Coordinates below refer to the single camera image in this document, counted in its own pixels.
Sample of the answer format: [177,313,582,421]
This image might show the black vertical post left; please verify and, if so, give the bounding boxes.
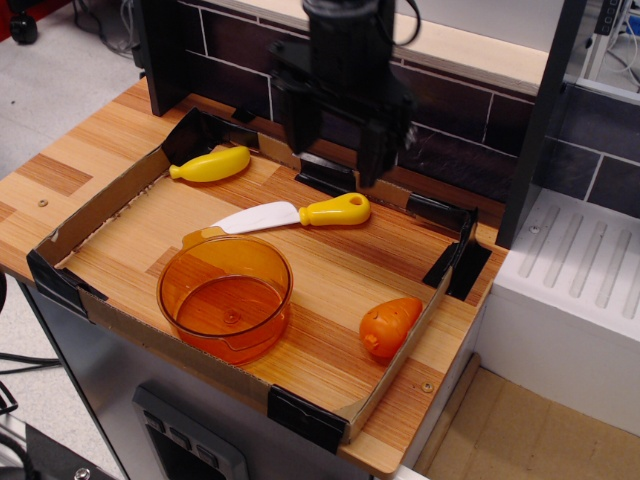
[134,0,190,116]

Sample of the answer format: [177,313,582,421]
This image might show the orange toy carrot with face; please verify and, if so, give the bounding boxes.
[359,297,423,359]

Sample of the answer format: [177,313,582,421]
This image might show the grey toy oven panel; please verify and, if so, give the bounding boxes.
[133,386,250,480]

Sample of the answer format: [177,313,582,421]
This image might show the yellow handled white toy knife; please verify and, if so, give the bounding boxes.
[212,192,371,234]

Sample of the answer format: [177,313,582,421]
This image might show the cardboard fence with black tape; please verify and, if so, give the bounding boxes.
[27,109,502,458]

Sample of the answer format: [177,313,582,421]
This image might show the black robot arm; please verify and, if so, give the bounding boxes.
[269,1,417,188]

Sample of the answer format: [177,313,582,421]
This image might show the yellow toy banana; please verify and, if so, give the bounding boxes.
[169,146,251,183]

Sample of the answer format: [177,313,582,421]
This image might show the orange transparent plastic pot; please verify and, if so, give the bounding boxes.
[156,227,294,365]

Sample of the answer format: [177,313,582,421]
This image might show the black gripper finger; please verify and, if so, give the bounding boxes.
[357,120,399,188]
[283,92,321,154]

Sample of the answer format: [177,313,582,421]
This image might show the black floor cable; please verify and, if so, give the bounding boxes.
[0,351,62,376]

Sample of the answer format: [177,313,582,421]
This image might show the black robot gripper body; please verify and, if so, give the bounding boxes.
[269,1,418,149]

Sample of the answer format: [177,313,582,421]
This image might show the white toy sink drainboard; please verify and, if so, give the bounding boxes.
[475,190,639,434]

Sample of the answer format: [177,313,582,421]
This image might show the dark grey vertical post right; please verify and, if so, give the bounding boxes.
[496,1,586,249]

